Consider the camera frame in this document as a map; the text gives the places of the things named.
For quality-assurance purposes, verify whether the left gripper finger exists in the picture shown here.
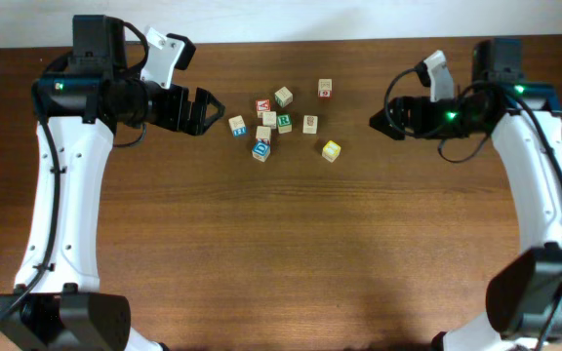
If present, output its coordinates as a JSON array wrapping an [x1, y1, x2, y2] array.
[[193, 88, 225, 113], [195, 109, 224, 136]]

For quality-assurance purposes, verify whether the wooden block letter E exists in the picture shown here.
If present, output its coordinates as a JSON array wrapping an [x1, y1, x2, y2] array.
[[256, 126, 272, 144]]

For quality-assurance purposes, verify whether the wooden block yellow face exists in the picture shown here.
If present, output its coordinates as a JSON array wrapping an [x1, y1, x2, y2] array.
[[322, 140, 341, 163]]

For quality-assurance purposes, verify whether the wooden block blue D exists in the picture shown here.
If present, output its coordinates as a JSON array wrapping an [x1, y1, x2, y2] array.
[[252, 141, 271, 162]]

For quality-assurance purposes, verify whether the wooden block pineapple yellow O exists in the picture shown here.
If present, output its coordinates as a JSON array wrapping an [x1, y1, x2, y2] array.
[[302, 115, 318, 135]]

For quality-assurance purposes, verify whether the wooden block green R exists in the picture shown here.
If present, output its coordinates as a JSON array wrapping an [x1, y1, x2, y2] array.
[[276, 114, 293, 134]]

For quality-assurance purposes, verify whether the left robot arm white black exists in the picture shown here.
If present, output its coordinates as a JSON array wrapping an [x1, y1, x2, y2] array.
[[0, 15, 225, 350]]

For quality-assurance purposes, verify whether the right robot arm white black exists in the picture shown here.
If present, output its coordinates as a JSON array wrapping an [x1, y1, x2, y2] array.
[[370, 38, 562, 350]]

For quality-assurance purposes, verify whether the wooden block blue side Y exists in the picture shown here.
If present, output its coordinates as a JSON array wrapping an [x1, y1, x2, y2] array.
[[228, 115, 247, 137]]

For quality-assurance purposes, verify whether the wooden block red A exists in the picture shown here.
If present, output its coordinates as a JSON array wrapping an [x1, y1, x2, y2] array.
[[256, 99, 271, 118]]

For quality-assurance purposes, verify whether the wooden block letter Z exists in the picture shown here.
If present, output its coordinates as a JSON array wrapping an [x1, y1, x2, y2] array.
[[261, 111, 277, 130]]

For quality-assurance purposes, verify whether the wooden block red side K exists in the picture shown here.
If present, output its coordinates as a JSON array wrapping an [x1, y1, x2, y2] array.
[[318, 79, 333, 98]]

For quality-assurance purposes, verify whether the wooden block green side I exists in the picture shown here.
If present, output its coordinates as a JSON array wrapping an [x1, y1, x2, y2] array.
[[274, 87, 294, 108]]

